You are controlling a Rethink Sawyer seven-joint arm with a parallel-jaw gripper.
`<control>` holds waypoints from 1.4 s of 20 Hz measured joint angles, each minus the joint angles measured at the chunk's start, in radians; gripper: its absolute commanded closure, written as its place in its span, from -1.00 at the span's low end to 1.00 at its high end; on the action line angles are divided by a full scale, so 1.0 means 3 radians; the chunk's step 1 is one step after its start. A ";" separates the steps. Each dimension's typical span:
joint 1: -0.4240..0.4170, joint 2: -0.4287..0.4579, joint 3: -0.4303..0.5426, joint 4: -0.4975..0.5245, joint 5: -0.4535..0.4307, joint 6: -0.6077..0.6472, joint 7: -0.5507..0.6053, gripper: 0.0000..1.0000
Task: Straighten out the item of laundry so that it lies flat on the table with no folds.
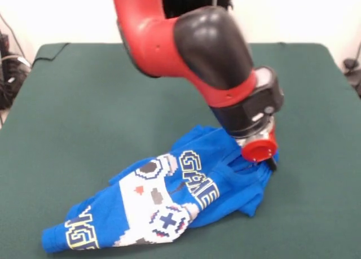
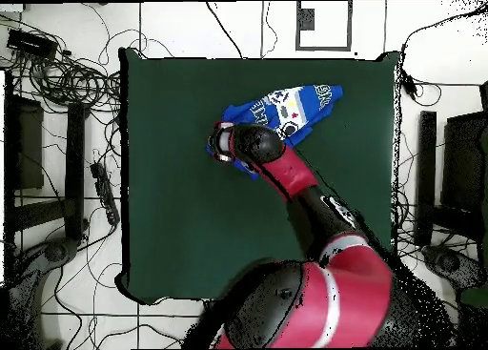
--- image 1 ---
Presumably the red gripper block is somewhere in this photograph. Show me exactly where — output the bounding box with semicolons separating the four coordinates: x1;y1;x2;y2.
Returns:
240;126;279;172

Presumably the blue printed T-shirt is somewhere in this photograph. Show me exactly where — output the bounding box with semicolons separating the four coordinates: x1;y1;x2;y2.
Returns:
42;125;280;256

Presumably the dark grey floor stand base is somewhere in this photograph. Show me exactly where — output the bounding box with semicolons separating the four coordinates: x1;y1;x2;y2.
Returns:
343;58;361;99
0;32;32;110

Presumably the dark green table cloth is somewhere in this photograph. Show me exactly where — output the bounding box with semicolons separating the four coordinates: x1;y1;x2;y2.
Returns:
0;42;361;259

